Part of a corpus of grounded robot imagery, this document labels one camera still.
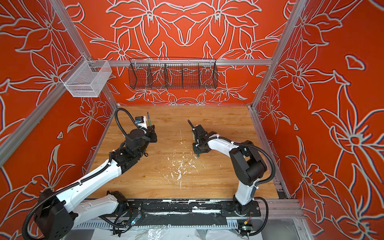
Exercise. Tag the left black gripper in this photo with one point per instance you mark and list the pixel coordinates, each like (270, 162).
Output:
(152, 134)

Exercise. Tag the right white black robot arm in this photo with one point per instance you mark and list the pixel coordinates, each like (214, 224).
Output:
(247, 162)

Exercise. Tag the white wire mesh basket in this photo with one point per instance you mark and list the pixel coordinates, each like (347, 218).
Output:
(87, 78)

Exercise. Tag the dark green pen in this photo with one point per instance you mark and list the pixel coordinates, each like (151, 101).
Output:
(149, 119)

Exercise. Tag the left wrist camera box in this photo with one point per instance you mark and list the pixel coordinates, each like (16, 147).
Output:
(140, 120)

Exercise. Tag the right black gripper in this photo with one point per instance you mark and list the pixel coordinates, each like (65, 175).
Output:
(195, 150)

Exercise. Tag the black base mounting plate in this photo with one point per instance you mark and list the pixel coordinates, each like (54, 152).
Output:
(223, 208)

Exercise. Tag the black wire mesh basket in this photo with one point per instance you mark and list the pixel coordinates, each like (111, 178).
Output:
(174, 74)

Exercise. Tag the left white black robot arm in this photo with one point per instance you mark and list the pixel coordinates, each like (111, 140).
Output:
(57, 212)

